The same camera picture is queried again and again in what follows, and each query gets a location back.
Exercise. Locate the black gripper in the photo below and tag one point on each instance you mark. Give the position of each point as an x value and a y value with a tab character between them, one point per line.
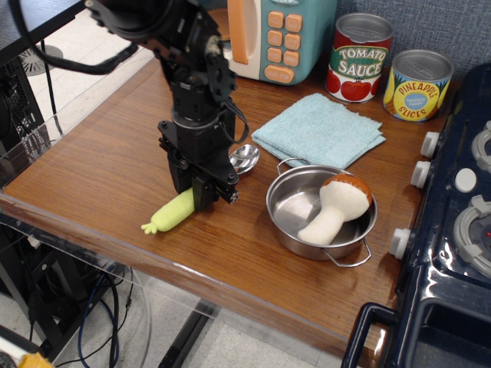
198	157

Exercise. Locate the spoon with green carrot handle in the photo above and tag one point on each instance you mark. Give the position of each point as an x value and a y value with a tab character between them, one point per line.
178	209

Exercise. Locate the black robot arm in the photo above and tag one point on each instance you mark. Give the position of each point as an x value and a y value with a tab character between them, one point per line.
186	41

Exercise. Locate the small steel pot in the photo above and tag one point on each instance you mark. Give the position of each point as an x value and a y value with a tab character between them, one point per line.
293	202

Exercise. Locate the light blue folded cloth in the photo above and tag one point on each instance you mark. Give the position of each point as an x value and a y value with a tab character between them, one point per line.
321	131

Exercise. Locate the plush mushroom toy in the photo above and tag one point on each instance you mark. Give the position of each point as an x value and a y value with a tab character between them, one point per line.
343	198

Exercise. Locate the toy microwave oven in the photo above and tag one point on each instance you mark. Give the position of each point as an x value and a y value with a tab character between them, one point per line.
274	41

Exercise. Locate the black table leg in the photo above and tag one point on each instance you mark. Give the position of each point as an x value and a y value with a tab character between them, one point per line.
184	341

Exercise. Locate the clear acrylic table guard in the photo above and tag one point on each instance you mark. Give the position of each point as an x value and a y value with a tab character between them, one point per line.
103	177

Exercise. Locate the round floor drain grate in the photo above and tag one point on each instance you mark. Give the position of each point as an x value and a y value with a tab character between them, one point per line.
33	65

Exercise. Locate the tomato sauce can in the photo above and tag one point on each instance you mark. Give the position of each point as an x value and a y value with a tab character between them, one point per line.
360	48

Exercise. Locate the black side desk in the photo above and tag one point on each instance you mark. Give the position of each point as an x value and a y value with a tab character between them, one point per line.
42	18

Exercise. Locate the yellow plush object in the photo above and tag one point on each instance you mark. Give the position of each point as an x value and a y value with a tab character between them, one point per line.
24	360

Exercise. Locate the pineapple slices can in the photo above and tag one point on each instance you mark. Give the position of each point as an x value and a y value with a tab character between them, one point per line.
417	84

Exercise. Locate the dark blue toy stove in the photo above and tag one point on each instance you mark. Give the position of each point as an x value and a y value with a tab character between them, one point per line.
442	314

